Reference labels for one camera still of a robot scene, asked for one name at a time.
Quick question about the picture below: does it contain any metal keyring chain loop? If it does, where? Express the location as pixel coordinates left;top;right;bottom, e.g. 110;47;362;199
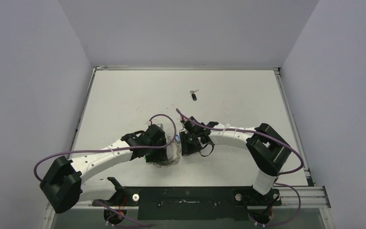
152;126;183;167

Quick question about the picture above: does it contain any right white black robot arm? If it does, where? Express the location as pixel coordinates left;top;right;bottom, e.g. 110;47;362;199
181;116;291;195

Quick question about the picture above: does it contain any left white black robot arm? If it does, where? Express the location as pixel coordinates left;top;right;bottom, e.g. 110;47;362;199
40;125;166;214

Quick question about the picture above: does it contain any far key with black tag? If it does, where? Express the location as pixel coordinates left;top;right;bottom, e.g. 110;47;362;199
190;90;198;101

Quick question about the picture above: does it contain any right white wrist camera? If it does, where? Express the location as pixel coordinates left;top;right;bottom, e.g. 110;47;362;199
180;118;191;127

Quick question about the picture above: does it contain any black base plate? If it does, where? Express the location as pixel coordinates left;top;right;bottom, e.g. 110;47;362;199
103;186;282;221

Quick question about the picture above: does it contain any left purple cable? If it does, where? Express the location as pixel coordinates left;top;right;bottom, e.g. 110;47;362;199
33;114;178;228

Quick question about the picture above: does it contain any aluminium frame rail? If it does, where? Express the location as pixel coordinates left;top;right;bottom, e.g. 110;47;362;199
46;186;331;210

